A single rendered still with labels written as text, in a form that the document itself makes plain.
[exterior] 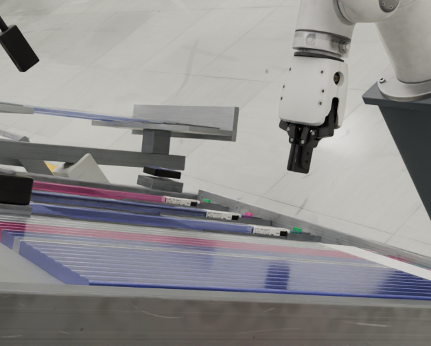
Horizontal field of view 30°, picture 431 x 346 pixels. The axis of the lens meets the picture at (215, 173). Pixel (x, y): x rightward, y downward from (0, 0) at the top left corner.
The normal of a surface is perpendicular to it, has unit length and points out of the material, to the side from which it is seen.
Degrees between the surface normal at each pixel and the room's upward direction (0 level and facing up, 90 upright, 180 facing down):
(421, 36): 90
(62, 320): 90
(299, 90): 47
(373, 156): 0
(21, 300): 90
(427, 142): 90
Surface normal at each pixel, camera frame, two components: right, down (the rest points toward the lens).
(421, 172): -0.69, 0.62
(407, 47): -0.41, 0.63
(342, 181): -0.46, -0.77
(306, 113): -0.77, 0.00
